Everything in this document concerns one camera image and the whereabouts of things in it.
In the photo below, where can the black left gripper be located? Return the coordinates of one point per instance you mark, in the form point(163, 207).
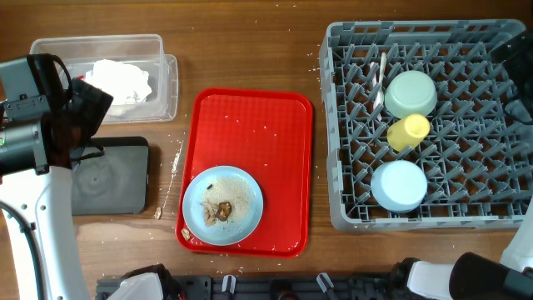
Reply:
point(95, 109)

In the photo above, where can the white napkin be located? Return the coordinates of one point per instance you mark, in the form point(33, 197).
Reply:
point(127, 83)

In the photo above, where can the food scraps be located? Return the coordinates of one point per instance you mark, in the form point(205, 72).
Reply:
point(214, 210)

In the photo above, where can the light blue plate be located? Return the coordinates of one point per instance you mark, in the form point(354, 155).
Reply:
point(231, 184)

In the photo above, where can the white plastic fork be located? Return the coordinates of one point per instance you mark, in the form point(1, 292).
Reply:
point(375, 74)

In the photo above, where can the white plastic spoon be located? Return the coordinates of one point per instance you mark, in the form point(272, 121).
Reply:
point(380, 95)

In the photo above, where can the yellow cup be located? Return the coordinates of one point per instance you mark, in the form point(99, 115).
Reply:
point(408, 132)

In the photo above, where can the light blue bowl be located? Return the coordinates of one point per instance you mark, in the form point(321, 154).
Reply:
point(399, 186)

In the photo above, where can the green bowl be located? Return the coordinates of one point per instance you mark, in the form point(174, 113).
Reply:
point(410, 92)

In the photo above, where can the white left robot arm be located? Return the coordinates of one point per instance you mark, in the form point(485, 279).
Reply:
point(47, 120)

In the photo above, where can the clear plastic waste bin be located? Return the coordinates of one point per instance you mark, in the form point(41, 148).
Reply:
point(145, 51)

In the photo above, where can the black waste tray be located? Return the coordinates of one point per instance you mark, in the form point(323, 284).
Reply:
point(116, 182)

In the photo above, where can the grey dishwasher rack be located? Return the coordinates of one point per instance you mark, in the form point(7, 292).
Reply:
point(477, 157)

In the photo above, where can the food crumb on table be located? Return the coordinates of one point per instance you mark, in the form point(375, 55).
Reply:
point(158, 213)

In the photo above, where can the food crumb on tray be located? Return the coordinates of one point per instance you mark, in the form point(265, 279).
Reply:
point(186, 234)

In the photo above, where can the red plastic tray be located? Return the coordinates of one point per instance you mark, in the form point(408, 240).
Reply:
point(268, 135)

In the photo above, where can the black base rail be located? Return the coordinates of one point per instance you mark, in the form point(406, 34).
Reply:
point(359, 286)

